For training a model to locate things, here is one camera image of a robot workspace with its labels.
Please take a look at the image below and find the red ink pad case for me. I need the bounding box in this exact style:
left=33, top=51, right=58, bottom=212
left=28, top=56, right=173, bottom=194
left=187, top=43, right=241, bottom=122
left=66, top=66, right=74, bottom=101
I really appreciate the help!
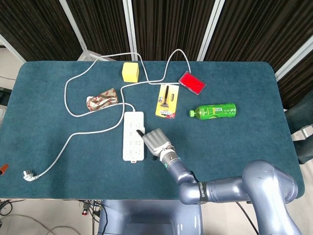
left=178, top=70, right=207, bottom=95

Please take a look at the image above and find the white power strip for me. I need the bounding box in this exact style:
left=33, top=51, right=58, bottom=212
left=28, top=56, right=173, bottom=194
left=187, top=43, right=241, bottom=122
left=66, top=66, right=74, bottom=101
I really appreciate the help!
left=122, top=111, right=145, bottom=164

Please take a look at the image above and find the white power plug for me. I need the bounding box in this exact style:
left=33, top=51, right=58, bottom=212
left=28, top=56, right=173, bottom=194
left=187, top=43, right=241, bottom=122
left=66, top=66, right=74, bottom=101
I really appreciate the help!
left=22, top=170, right=40, bottom=182

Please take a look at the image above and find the yellow sponge cube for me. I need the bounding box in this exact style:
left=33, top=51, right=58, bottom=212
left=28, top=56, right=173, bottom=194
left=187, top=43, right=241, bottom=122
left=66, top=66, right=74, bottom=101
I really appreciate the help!
left=121, top=62, right=140, bottom=83

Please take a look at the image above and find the black box device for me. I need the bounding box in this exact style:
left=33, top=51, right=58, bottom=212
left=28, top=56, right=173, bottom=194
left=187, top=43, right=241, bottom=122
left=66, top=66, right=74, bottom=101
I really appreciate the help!
left=0, top=87, right=12, bottom=106

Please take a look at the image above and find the razor in yellow blister pack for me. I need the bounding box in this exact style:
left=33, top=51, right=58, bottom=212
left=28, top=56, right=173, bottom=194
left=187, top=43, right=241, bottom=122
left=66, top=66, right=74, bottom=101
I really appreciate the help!
left=155, top=84, right=180, bottom=120

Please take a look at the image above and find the green drink bottle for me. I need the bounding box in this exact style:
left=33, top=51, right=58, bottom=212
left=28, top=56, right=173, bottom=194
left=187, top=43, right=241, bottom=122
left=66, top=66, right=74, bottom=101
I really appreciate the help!
left=189, top=103, right=237, bottom=121

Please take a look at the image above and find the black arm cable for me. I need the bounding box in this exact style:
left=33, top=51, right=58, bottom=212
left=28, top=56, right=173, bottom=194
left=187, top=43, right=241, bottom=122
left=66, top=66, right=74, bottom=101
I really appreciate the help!
left=235, top=202, right=259, bottom=235

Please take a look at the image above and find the teal table mat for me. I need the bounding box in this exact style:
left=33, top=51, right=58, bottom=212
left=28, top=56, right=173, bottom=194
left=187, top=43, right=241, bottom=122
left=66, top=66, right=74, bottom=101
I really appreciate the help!
left=0, top=61, right=305, bottom=200

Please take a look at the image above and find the dark teal chair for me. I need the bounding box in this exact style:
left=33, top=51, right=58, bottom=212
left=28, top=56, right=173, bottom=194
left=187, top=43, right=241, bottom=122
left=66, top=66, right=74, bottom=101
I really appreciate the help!
left=285, top=96, right=313, bottom=165

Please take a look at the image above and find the gold red foil wrapper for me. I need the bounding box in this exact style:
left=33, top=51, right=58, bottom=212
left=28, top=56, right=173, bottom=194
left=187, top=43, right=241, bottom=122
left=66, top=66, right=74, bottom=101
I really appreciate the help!
left=85, top=87, right=119, bottom=112

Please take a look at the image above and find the grey-white power strip cable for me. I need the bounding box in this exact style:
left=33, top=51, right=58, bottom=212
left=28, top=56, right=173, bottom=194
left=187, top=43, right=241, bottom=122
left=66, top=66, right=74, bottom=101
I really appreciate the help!
left=36, top=48, right=193, bottom=178

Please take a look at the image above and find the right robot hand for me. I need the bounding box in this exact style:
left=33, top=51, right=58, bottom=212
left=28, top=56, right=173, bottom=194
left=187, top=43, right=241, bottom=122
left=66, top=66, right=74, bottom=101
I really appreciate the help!
left=137, top=128, right=176, bottom=161

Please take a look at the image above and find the blue-grey robot torso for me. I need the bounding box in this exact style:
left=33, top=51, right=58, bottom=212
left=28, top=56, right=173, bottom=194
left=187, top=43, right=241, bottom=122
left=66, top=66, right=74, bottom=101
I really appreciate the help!
left=97, top=199, right=203, bottom=235

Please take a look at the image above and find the white partition post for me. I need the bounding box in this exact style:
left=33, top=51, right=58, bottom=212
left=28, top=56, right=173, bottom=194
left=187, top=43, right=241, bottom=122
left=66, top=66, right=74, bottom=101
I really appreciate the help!
left=58, top=0, right=98, bottom=62
left=123, top=0, right=137, bottom=61
left=275, top=34, right=313, bottom=81
left=0, top=33, right=26, bottom=63
left=197, top=0, right=225, bottom=62

